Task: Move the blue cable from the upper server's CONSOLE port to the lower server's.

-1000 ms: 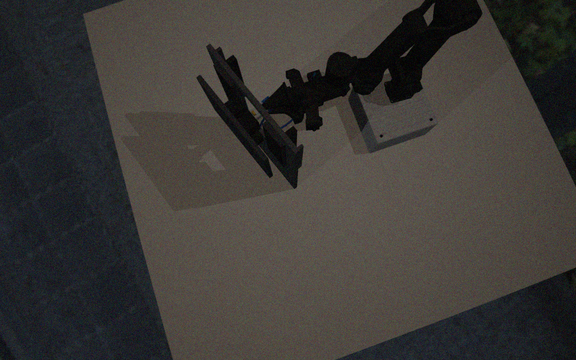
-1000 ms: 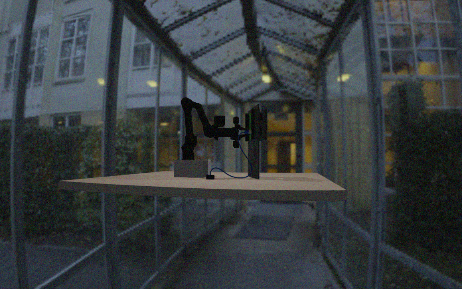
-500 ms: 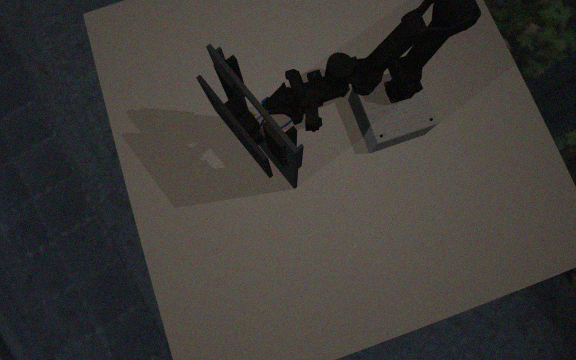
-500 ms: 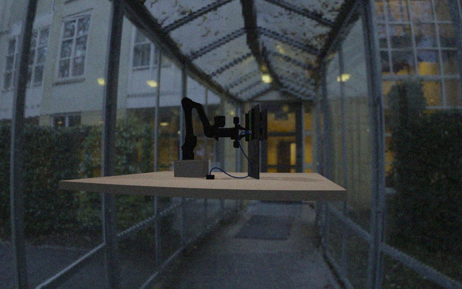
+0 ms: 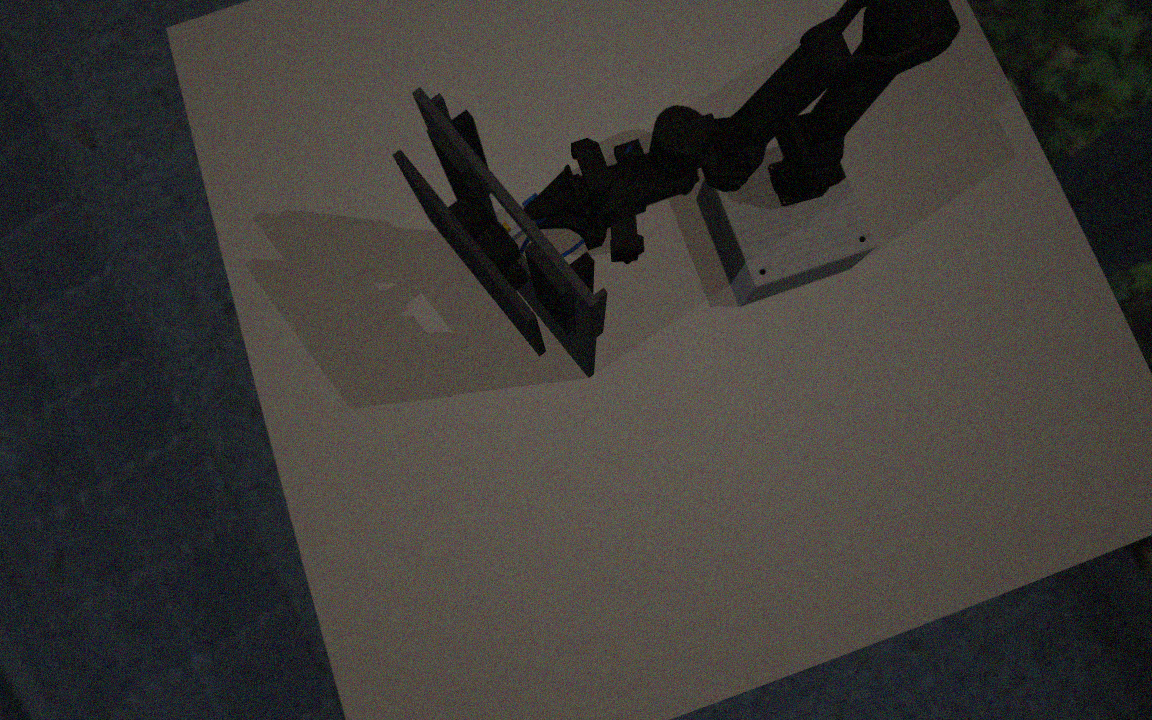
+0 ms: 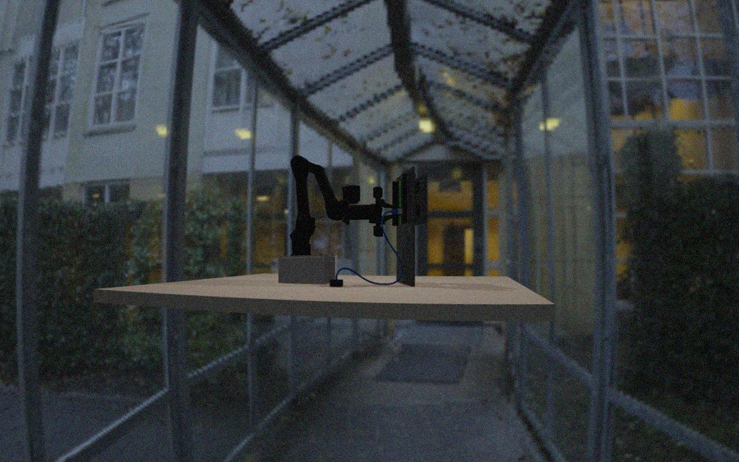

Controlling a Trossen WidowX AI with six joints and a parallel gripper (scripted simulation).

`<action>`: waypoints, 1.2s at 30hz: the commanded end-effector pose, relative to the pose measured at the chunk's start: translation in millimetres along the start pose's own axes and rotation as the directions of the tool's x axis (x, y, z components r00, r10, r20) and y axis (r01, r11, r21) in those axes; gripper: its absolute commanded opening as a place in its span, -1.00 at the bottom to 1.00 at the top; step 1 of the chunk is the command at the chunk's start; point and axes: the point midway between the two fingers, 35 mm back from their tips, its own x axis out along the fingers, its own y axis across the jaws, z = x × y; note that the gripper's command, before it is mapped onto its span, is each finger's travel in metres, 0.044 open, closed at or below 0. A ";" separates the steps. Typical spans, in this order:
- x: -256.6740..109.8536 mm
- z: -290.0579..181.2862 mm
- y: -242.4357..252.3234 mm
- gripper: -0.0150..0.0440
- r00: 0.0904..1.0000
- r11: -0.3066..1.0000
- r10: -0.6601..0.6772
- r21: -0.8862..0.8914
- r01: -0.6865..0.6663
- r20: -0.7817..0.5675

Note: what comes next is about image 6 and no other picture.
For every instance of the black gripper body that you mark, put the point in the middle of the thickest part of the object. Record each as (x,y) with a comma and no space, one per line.
(373,212)

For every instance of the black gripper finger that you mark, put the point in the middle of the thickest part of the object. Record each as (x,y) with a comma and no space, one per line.
(386,205)
(387,217)

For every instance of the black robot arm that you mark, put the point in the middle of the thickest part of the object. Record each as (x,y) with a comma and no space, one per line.
(336,210)

